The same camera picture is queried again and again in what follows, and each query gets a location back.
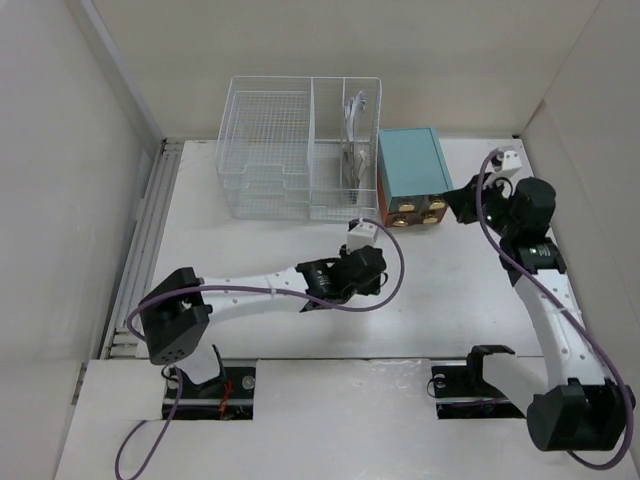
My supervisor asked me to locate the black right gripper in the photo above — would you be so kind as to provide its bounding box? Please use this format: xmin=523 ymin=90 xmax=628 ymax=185
xmin=441 ymin=172 xmax=519 ymax=239

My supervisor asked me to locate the grey spiral setup guide booklet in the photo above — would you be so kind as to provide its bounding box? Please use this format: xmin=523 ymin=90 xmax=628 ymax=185
xmin=342 ymin=90 xmax=371 ymax=205

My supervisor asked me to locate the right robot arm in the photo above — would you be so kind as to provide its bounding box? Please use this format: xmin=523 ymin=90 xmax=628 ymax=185
xmin=444 ymin=174 xmax=635 ymax=458

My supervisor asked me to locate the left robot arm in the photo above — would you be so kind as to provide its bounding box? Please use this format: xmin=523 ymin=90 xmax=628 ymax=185
xmin=136 ymin=246 xmax=386 ymax=397

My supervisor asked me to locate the teal orange drawer box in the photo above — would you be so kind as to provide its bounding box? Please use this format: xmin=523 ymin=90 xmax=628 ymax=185
xmin=377 ymin=127 xmax=453 ymax=228

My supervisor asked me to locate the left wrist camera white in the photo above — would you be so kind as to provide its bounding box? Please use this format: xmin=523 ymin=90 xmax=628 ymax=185
xmin=345 ymin=218 xmax=378 ymax=254

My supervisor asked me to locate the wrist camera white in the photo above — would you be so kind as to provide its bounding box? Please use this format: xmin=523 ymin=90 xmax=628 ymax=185
xmin=345 ymin=218 xmax=378 ymax=254
xmin=490 ymin=149 xmax=522 ymax=178

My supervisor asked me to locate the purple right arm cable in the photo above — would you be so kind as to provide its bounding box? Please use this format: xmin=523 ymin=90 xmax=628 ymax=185
xmin=474 ymin=148 xmax=632 ymax=469

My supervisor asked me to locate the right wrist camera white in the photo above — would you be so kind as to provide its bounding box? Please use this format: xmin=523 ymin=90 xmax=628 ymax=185
xmin=490 ymin=149 xmax=522 ymax=178

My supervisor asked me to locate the white wire desk organizer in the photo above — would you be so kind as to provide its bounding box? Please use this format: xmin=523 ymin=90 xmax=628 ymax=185
xmin=215 ymin=76 xmax=382 ymax=222

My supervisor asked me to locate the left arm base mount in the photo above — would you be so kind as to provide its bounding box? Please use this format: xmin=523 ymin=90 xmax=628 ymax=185
xmin=174 ymin=345 xmax=257 ymax=421

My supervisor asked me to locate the aluminium rail frame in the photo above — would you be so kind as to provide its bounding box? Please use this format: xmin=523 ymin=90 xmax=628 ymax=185
xmin=97 ymin=139 xmax=184 ymax=360

